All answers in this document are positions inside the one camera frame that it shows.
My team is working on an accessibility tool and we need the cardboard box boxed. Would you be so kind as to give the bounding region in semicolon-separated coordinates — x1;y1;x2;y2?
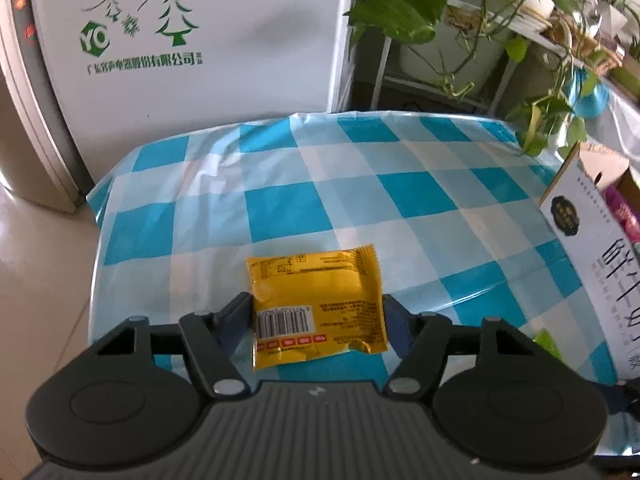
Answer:
539;141;640;386

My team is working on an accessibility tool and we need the green snack packet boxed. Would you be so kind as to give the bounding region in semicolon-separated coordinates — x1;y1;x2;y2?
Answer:
531;329;568;361

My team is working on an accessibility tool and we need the blue white checkered tablecloth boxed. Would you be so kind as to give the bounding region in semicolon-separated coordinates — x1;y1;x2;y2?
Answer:
86;110;631;411

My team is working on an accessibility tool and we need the pothos plant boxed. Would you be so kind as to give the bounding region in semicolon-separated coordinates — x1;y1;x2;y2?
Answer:
345;0;621;158

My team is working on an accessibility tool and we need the large yellow snack packet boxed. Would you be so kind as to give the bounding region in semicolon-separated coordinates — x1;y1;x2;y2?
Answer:
246;243;390;372

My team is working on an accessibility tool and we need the white freezer with tree print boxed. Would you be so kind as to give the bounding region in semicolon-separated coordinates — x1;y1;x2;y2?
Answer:
0;0;358;211

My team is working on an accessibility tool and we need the white metal plant stand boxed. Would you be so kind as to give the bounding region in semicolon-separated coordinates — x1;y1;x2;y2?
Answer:
370;0;556;116

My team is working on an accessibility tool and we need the grey plastic table cover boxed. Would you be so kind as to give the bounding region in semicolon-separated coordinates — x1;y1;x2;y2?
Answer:
585;75;640;161

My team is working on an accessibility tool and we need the wicker basket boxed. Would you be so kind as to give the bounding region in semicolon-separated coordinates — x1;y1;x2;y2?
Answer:
542;10;626;73

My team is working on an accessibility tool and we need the silver refrigerator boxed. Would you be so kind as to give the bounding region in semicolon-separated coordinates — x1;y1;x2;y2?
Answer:
0;80;58;203

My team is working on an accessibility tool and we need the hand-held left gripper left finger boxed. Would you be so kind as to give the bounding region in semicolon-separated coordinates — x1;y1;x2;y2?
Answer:
97;291;253;397

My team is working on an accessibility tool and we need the blue plastic object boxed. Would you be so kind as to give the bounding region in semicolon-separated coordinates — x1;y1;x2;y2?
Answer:
567;67;608;116

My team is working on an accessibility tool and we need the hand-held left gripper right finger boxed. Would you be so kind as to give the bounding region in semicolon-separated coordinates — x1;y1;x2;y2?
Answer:
382;294;531;397

